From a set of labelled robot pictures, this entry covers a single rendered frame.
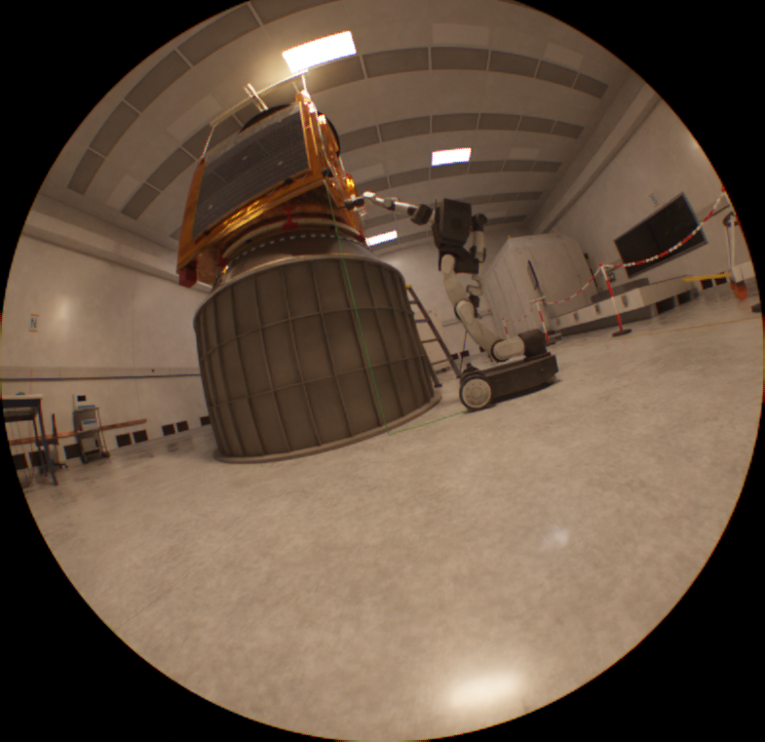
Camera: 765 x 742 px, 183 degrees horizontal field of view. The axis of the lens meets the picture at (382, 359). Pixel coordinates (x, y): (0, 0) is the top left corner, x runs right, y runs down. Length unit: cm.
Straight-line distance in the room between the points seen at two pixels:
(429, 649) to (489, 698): 11
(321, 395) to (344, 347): 32
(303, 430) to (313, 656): 123
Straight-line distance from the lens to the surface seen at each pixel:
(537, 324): 711
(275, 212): 207
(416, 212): 182
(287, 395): 142
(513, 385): 144
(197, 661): 50
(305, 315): 144
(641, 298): 462
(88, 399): 534
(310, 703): 39
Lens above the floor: 34
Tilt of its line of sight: 3 degrees up
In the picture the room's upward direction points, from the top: 15 degrees counter-clockwise
